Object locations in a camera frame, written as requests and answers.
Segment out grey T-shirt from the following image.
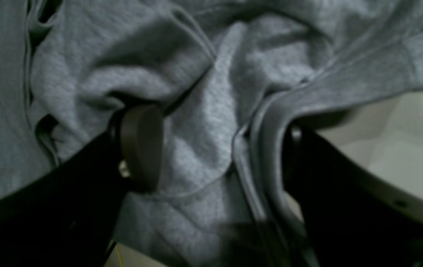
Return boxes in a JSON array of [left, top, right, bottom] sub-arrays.
[[0, 0, 423, 266]]

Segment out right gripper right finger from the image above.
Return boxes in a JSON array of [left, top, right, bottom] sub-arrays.
[[282, 124, 423, 267]]

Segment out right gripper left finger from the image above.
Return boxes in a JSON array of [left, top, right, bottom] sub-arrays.
[[0, 104, 164, 267]]

